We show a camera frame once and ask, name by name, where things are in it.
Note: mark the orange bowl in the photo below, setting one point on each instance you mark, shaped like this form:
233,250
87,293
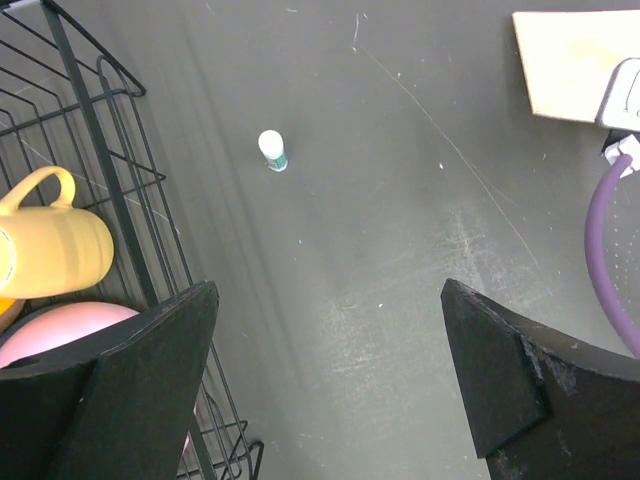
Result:
10,310

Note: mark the white green glue stick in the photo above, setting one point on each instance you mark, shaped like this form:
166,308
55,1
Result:
271,145

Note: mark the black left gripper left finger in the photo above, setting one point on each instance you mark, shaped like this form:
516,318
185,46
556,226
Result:
115,404

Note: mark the yellow mug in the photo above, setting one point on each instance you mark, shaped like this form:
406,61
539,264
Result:
53,249

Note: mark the black wire basket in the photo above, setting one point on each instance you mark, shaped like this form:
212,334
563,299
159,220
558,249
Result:
67,101

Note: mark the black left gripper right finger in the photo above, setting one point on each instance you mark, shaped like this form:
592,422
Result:
540,404

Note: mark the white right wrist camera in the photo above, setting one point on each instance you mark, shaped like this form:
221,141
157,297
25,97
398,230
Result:
619,108

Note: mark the pink plate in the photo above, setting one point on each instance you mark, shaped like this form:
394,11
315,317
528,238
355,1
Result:
58,325

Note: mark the cream letter paper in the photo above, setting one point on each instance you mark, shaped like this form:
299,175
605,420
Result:
569,58

